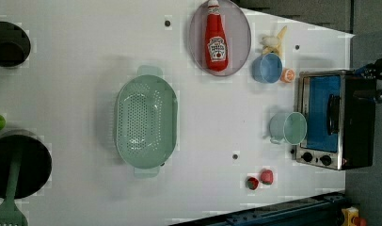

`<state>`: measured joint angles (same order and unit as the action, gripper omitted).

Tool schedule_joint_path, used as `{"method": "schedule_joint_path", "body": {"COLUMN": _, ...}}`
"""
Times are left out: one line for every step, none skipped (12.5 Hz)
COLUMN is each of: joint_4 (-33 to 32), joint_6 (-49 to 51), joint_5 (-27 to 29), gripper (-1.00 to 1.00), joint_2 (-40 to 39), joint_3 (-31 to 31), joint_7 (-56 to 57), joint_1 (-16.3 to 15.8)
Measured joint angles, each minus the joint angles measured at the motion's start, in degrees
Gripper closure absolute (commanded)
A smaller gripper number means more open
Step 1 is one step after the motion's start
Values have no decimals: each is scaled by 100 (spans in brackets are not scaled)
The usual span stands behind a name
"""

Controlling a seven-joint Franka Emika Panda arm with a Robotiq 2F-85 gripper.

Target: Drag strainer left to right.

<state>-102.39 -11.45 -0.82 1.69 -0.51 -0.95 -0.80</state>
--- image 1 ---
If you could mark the mint green oval strainer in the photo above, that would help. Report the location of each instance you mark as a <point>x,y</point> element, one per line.
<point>146,122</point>

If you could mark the red ketchup bottle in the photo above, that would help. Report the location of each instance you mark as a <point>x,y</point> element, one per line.
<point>215,44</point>

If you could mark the blue cup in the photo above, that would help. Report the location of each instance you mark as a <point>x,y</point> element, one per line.
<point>267,68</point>

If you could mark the grey round plate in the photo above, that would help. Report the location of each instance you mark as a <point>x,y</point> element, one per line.
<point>237,31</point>

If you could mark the red toy strawberry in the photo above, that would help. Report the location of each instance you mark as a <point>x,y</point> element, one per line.
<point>252,183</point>

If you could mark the pink toy strawberry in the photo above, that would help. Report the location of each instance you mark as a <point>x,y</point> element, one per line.
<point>267,177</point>

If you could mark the mint green mug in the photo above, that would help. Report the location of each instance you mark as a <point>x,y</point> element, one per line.
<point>290,128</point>

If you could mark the orange slice toy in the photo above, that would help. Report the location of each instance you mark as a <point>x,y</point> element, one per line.
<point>287,75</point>

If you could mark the peeled toy banana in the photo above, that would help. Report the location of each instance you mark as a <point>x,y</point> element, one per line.
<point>273,44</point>

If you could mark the black toaster oven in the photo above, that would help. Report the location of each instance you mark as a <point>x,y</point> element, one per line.
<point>340,111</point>

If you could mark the black pot with spatula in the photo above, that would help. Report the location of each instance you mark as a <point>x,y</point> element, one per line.
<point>36,162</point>

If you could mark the yellow red emergency button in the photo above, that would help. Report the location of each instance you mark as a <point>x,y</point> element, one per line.
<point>352,217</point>

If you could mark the small black pot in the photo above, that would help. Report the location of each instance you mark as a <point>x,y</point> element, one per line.
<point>15,45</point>

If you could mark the green slotted spatula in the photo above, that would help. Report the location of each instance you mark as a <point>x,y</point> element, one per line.
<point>10,214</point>

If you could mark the blue metal frame rail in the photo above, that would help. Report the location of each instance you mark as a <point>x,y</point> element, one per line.
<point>321,210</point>

